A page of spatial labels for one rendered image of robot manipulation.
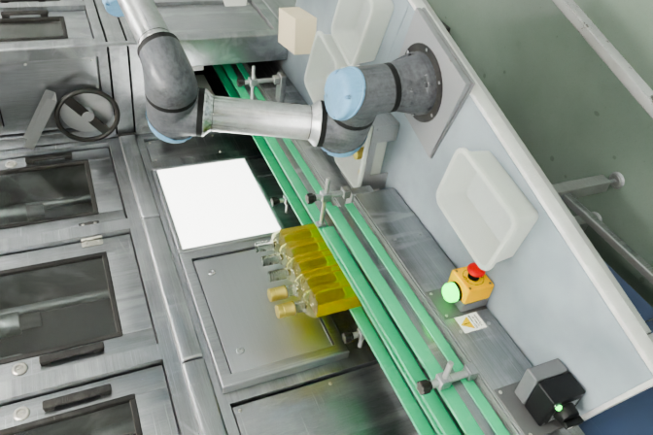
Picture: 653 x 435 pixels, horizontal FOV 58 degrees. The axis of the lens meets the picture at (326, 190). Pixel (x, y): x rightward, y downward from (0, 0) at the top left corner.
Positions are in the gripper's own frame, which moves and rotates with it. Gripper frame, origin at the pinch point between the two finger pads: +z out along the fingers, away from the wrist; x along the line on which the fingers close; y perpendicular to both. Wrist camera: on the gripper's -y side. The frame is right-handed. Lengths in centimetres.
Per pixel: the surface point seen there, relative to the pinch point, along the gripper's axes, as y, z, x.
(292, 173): -45, 15, 41
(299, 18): 0.7, 28.2, 18.9
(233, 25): 28, 16, 43
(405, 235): -85, 27, 18
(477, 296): -109, 30, 7
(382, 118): -55, 31, 8
